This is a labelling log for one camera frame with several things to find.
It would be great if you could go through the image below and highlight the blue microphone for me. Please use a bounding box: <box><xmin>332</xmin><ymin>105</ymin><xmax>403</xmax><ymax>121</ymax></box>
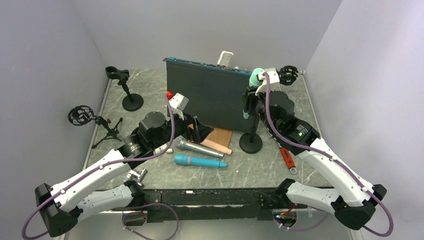
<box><xmin>174</xmin><ymin>154</ymin><xmax>228</xmax><ymax>168</ymax></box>

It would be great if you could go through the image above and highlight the black round-base clip stand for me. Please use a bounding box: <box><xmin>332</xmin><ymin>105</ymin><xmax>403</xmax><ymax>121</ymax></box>
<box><xmin>105</xmin><ymin>66</ymin><xmax>144</xmax><ymax>112</ymax></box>

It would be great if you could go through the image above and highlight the white object behind panel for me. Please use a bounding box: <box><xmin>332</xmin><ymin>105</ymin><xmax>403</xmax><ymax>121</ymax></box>
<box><xmin>217</xmin><ymin>50</ymin><xmax>234</xmax><ymax>67</ymax></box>

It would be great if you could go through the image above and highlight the adjustable wrench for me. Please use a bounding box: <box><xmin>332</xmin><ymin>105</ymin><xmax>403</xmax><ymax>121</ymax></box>
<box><xmin>279</xmin><ymin>147</ymin><xmax>297</xmax><ymax>175</ymax></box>

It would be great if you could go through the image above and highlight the pink microphone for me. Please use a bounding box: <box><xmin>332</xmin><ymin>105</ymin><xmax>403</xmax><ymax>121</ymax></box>
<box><xmin>200</xmin><ymin>139</ymin><xmax>232</xmax><ymax>155</ymax></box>

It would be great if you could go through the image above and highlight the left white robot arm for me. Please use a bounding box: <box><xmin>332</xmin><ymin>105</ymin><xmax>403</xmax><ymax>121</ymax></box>
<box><xmin>35</xmin><ymin>111</ymin><xmax>214</xmax><ymax>238</ymax></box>

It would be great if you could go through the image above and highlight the mint green microphone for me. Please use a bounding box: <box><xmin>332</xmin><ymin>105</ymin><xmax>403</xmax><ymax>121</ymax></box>
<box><xmin>243</xmin><ymin>67</ymin><xmax>264</xmax><ymax>119</ymax></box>

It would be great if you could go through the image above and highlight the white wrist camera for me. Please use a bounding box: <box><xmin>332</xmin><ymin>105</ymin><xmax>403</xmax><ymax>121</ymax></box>
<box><xmin>255</xmin><ymin>68</ymin><xmax>280</xmax><ymax>96</ymax></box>
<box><xmin>166</xmin><ymin>91</ymin><xmax>189</xmax><ymax>120</ymax></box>

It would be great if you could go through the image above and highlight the wooden board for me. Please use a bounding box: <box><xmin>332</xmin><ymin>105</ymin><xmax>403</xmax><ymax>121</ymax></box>
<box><xmin>206</xmin><ymin>127</ymin><xmax>233</xmax><ymax>148</ymax></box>

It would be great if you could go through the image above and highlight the dark grey upright panel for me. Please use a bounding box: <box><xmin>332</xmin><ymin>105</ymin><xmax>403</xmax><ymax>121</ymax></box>
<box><xmin>163</xmin><ymin>57</ymin><xmax>255</xmax><ymax>133</ymax></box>

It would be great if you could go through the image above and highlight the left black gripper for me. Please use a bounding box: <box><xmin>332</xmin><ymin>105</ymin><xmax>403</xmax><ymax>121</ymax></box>
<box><xmin>150</xmin><ymin>107</ymin><xmax>214</xmax><ymax>150</ymax></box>

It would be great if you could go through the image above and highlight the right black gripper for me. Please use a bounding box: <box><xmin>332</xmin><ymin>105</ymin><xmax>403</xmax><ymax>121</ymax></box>
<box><xmin>242</xmin><ymin>83</ymin><xmax>278</xmax><ymax>134</ymax></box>

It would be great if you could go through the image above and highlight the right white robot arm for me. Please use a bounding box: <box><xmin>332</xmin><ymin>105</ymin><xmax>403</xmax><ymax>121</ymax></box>
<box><xmin>242</xmin><ymin>86</ymin><xmax>387</xmax><ymax>230</ymax></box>

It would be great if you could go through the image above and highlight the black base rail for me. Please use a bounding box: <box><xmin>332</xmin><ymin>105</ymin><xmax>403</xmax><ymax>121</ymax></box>
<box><xmin>144</xmin><ymin>187</ymin><xmax>293</xmax><ymax>223</ymax></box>

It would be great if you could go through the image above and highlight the black tripod shock-mount stand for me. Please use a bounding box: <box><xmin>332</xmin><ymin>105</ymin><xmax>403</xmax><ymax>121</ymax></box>
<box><xmin>67</xmin><ymin>105</ymin><xmax>124</xmax><ymax>149</ymax></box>

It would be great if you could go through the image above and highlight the white plastic faucet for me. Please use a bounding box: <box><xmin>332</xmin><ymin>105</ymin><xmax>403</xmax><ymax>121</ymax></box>
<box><xmin>154</xmin><ymin>144</ymin><xmax>174</xmax><ymax>155</ymax></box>

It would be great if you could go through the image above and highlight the chrome metal faucet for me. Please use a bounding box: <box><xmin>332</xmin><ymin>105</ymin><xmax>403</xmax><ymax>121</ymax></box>
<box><xmin>123</xmin><ymin>168</ymin><xmax>148</xmax><ymax>187</ymax></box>

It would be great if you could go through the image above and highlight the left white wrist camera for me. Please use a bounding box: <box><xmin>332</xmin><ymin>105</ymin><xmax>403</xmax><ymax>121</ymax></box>
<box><xmin>166</xmin><ymin>91</ymin><xmax>189</xmax><ymax>120</ymax></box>

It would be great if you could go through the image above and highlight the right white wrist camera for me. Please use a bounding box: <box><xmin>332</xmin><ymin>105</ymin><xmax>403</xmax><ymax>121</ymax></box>
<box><xmin>255</xmin><ymin>68</ymin><xmax>280</xmax><ymax>96</ymax></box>

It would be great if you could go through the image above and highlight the grey microphone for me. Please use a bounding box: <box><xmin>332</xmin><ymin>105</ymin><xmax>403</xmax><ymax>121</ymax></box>
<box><xmin>176</xmin><ymin>138</ymin><xmax>224</xmax><ymax>159</ymax></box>

